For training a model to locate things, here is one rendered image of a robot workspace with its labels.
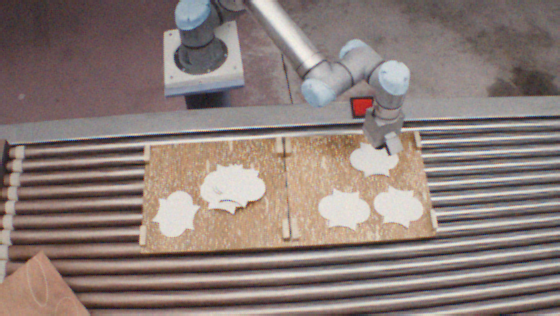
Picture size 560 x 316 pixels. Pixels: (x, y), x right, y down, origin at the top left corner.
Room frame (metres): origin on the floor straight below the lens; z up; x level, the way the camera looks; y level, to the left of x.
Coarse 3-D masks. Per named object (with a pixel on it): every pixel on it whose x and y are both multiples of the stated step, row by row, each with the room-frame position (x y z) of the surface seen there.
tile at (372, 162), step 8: (360, 144) 0.94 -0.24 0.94; (352, 152) 0.92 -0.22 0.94; (360, 152) 0.92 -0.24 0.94; (368, 152) 0.92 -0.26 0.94; (376, 152) 0.92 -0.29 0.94; (384, 152) 0.92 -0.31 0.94; (352, 160) 0.89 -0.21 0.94; (360, 160) 0.89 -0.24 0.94; (368, 160) 0.89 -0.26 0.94; (376, 160) 0.89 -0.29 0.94; (384, 160) 0.89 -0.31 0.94; (392, 160) 0.89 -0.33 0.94; (360, 168) 0.86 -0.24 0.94; (368, 168) 0.86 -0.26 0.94; (376, 168) 0.86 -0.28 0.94; (384, 168) 0.86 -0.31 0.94; (392, 168) 0.86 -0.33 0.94; (368, 176) 0.84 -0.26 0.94
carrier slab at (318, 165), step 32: (288, 160) 0.89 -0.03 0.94; (320, 160) 0.89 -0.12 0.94; (416, 160) 0.89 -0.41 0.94; (288, 192) 0.79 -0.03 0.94; (320, 192) 0.79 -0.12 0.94; (352, 192) 0.79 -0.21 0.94; (416, 192) 0.79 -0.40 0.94; (320, 224) 0.69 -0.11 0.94; (384, 224) 0.69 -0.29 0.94; (416, 224) 0.68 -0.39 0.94
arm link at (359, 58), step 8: (352, 40) 1.01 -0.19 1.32; (360, 40) 1.02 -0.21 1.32; (344, 48) 0.99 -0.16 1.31; (352, 48) 0.98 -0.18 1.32; (360, 48) 0.98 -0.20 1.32; (368, 48) 0.99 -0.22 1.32; (344, 56) 0.96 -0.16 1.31; (352, 56) 0.95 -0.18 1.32; (360, 56) 0.95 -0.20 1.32; (368, 56) 0.96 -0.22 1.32; (376, 56) 0.96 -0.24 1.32; (344, 64) 0.93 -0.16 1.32; (352, 64) 0.93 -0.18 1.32; (360, 64) 0.93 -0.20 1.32; (368, 64) 0.93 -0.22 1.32; (376, 64) 0.93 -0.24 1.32; (352, 72) 0.91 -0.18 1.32; (360, 72) 0.92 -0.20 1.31; (368, 72) 0.92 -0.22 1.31; (360, 80) 0.91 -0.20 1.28; (368, 80) 0.91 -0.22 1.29
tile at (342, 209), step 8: (336, 192) 0.78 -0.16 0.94; (344, 192) 0.78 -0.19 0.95; (328, 200) 0.76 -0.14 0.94; (336, 200) 0.76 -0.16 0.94; (344, 200) 0.76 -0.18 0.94; (352, 200) 0.76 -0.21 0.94; (360, 200) 0.76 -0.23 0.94; (320, 208) 0.73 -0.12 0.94; (328, 208) 0.73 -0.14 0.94; (336, 208) 0.73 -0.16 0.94; (344, 208) 0.73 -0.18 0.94; (352, 208) 0.73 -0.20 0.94; (360, 208) 0.73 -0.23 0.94; (368, 208) 0.73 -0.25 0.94; (328, 216) 0.71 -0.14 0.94; (336, 216) 0.71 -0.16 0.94; (344, 216) 0.71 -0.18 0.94; (352, 216) 0.71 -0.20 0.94; (360, 216) 0.71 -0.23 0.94; (368, 216) 0.71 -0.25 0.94; (336, 224) 0.68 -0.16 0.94; (344, 224) 0.68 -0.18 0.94; (352, 224) 0.68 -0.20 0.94
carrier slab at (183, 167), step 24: (168, 144) 0.95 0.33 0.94; (192, 144) 0.95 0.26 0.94; (216, 144) 0.95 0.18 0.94; (240, 144) 0.95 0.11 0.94; (264, 144) 0.95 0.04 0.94; (168, 168) 0.87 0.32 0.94; (192, 168) 0.87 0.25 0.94; (216, 168) 0.87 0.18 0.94; (264, 168) 0.87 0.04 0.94; (144, 192) 0.79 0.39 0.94; (168, 192) 0.79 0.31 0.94; (192, 192) 0.79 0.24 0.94; (144, 216) 0.71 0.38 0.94; (216, 216) 0.71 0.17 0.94; (240, 216) 0.71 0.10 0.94; (264, 216) 0.71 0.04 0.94; (168, 240) 0.64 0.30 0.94; (192, 240) 0.64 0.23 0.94; (216, 240) 0.64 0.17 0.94; (240, 240) 0.64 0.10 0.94; (264, 240) 0.64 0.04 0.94
